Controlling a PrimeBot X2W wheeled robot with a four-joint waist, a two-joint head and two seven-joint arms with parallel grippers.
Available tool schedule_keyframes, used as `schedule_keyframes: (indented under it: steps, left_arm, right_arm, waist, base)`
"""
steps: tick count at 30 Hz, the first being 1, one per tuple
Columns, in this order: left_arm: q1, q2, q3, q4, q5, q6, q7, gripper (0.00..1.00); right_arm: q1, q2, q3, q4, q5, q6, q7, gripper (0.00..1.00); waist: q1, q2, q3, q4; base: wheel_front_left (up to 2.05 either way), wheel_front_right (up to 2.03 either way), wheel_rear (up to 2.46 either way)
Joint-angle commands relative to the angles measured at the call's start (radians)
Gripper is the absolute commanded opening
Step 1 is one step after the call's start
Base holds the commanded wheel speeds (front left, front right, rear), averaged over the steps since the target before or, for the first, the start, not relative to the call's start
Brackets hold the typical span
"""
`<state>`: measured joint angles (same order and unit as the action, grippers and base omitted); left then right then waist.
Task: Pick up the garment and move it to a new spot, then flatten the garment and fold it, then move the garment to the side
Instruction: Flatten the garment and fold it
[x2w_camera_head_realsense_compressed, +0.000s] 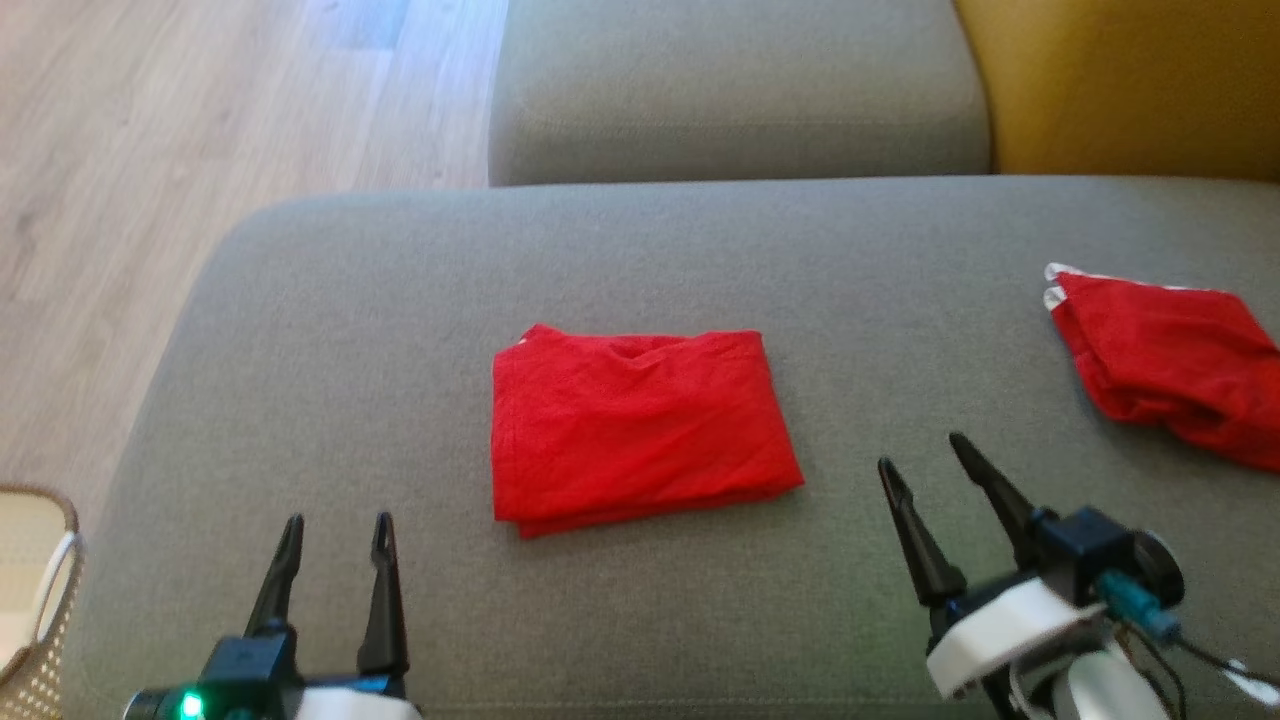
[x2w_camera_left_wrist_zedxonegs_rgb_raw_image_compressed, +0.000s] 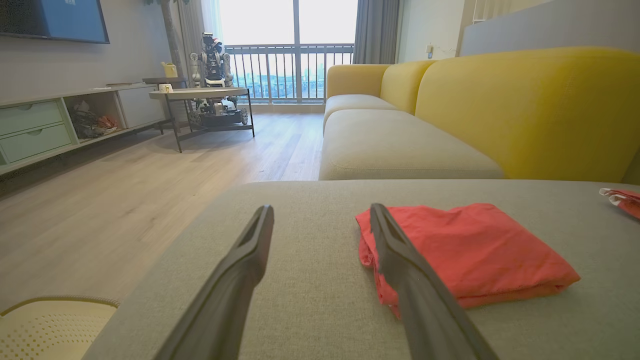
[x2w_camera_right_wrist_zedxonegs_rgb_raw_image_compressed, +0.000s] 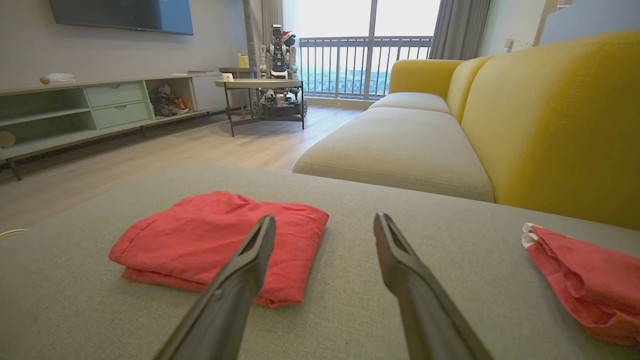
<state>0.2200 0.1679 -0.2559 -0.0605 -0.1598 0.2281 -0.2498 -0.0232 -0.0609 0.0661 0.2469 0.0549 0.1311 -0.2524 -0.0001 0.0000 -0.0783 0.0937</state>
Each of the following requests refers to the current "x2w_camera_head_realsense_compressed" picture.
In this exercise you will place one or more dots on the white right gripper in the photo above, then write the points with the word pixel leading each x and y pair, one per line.
pixel 1000 635

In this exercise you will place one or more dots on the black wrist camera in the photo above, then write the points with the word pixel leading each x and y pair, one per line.
pixel 225 680
pixel 1095 550

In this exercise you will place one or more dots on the red mesh shorts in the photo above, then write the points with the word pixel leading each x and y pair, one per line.
pixel 1170 360

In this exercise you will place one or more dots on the red white basketball jersey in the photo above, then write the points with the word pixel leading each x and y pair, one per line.
pixel 640 430

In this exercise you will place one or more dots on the yellow sofa cushion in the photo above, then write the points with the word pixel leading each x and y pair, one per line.
pixel 1130 90

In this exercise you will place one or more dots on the woven beige laundry basket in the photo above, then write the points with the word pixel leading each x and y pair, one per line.
pixel 30 600

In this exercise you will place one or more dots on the grey sofa back cushion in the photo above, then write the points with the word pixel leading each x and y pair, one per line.
pixel 730 90

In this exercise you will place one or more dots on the grey sofa seat cushion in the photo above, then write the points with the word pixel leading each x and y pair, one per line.
pixel 650 260

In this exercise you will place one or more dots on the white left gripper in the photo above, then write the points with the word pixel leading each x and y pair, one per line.
pixel 360 700

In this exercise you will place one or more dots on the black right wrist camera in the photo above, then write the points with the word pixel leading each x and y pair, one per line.
pixel 1095 550

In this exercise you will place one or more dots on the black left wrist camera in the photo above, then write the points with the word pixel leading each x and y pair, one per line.
pixel 225 680

